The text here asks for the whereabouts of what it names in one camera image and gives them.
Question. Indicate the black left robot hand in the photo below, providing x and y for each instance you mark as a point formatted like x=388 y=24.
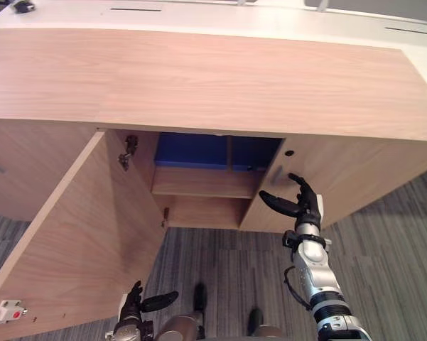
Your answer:
x=133 y=305

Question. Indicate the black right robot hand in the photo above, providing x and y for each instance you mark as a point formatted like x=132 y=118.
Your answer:
x=303 y=206

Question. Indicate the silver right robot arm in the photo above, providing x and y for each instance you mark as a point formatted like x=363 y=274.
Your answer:
x=318 y=270

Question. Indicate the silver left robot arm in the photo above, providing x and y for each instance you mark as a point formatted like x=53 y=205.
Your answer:
x=129 y=330

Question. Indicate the wooden cabinet door with keyhole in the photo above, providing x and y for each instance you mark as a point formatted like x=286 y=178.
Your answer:
x=344 y=177

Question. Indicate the wooden cabinet door with latch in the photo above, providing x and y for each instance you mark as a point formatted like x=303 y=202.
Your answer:
x=81 y=227

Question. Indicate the metal door hinge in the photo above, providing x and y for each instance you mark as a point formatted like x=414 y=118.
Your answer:
x=128 y=151
x=165 y=216

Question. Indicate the wooden cabinet shelf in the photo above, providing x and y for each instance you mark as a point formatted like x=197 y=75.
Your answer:
x=202 y=183

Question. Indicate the wooden office cabinet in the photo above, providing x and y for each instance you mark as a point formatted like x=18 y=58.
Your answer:
x=206 y=78

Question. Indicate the wooden cabinet door plain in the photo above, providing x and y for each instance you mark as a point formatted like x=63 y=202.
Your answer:
x=25 y=167

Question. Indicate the black round keyhole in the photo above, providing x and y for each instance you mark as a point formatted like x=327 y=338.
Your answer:
x=289 y=153

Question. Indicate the silver left robot leg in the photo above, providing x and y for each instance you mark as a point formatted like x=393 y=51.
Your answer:
x=190 y=319

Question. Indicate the silver robot leg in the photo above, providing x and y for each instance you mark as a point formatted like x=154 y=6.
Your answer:
x=190 y=319
x=261 y=325

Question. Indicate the white latch with red button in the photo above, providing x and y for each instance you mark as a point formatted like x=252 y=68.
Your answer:
x=7 y=312

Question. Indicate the silver right robot leg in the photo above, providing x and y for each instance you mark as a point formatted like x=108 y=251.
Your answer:
x=261 y=325

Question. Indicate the black object on desk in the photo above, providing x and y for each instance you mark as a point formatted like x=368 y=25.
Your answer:
x=22 y=5

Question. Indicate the white partition bracket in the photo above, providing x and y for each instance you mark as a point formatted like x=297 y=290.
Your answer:
x=323 y=5

